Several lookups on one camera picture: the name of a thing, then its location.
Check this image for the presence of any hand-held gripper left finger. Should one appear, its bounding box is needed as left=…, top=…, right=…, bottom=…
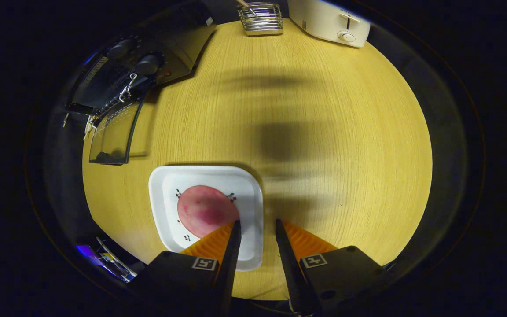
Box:
left=126, top=220, right=242, bottom=317

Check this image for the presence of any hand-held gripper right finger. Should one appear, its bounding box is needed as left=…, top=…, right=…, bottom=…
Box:
left=275, top=219, right=390, bottom=315

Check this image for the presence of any pink meat slice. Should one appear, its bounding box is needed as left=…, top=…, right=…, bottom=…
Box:
left=177, top=185, right=240, bottom=239

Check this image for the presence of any white square plate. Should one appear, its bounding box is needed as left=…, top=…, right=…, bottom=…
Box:
left=148, top=166, right=264, bottom=272

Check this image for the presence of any black toaster oven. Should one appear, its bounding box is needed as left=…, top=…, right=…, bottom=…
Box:
left=65, top=4, right=217, bottom=166

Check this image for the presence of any white pop-up toaster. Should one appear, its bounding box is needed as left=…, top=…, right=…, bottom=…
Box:
left=288, top=0, right=371, bottom=48

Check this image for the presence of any blurred white blue object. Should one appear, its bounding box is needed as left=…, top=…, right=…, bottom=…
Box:
left=76, top=238, right=137, bottom=282

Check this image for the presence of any metal wire basket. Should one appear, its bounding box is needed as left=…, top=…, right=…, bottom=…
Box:
left=237, top=2, right=284, bottom=37

